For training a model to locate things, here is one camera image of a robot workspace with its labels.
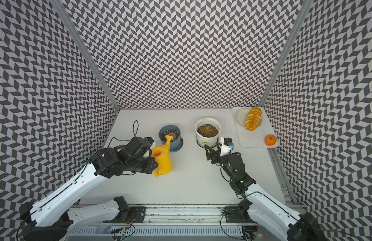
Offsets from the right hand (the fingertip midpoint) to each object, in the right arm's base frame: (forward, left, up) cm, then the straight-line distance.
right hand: (210, 147), depth 78 cm
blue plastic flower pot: (+17, +22, -8) cm, 29 cm away
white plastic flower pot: (+11, -3, -11) cm, 16 cm away
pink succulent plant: (+13, +21, -8) cm, 26 cm away
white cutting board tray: (+17, -28, -18) cm, 38 cm away
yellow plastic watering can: (-9, +22, +8) cm, 25 cm away
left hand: (-13, +27, +4) cm, 30 cm away
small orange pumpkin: (+11, -40, -11) cm, 43 cm away
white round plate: (+35, -27, -14) cm, 46 cm away
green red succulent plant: (+16, 0, -7) cm, 17 cm away
